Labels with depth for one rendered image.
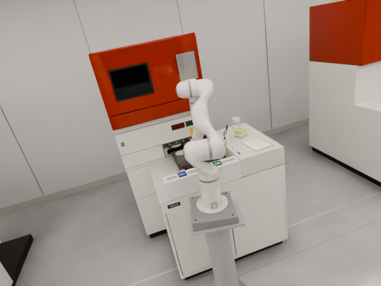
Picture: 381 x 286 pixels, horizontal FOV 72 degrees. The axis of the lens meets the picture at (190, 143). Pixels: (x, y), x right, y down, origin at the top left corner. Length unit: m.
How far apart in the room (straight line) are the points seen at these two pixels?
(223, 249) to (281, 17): 3.40
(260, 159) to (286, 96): 2.69
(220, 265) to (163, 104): 1.26
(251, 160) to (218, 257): 0.68
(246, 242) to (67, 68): 2.83
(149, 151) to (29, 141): 2.05
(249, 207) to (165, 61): 1.29
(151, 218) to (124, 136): 0.88
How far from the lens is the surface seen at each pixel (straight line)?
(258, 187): 2.04
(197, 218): 1.54
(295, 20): 4.46
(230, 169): 1.86
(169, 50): 2.12
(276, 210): 2.26
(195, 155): 1.39
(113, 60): 2.08
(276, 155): 2.00
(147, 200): 2.54
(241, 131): 2.14
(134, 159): 2.33
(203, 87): 1.56
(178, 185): 1.78
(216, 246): 1.75
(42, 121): 3.86
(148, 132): 2.26
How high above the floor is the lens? 1.86
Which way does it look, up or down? 23 degrees down
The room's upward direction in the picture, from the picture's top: 11 degrees counter-clockwise
